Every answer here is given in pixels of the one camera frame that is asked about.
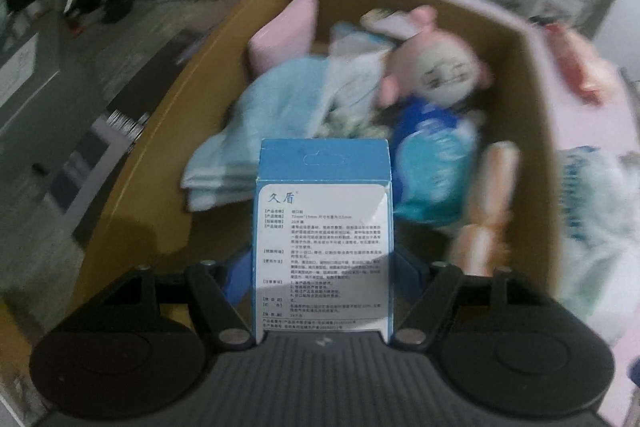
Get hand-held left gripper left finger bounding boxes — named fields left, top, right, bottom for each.
left=100, top=247, right=257, bottom=350

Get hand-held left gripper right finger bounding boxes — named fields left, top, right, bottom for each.
left=391, top=247, right=541, bottom=350

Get blue white medicine box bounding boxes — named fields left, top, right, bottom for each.
left=255, top=138, right=396, bottom=345

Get orange sausage packet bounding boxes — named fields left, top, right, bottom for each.
left=447, top=141, right=522, bottom=279

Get blue tissue packet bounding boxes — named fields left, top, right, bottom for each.
left=389, top=101, right=484, bottom=229

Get green white floral cloth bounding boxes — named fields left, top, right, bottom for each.
left=319, top=106, right=392, bottom=140

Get blue checked towel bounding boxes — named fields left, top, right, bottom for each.
left=181, top=54, right=396, bottom=212

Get cardboard box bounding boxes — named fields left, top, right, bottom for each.
left=72, top=0, right=563, bottom=308

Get pink plush doll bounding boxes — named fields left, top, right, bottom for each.
left=360, top=4, right=496, bottom=122

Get white blue packet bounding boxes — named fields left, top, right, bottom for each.
left=327, top=21, right=401, bottom=58

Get pink cloth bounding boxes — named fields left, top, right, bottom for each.
left=248, top=0, right=321, bottom=78

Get white plastic bag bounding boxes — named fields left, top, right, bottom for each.
left=552, top=146, right=640, bottom=323

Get red pink wet wipe pack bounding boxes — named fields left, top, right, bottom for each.
left=542, top=23, right=621, bottom=106

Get grey storage bin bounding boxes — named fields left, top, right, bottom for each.
left=0, top=24, right=63, bottom=118

